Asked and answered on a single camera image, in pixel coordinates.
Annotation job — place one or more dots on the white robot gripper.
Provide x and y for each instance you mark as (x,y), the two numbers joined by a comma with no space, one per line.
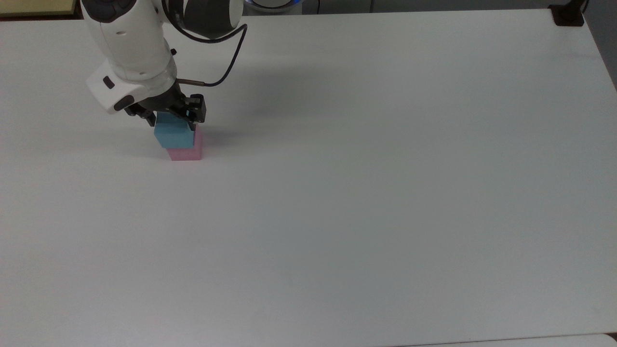
(132,91)

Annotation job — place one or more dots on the yellow wooden board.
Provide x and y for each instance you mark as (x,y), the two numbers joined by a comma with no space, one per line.
(36,6)

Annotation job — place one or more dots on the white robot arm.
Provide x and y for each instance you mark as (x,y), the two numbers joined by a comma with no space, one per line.
(130,33)

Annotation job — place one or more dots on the black camera stand clamp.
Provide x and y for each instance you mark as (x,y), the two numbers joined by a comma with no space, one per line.
(569,14)

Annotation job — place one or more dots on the blue cube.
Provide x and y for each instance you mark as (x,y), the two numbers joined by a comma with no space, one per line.
(172,135)

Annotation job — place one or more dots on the pink cube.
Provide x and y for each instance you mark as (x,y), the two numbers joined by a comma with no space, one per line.
(188,153)

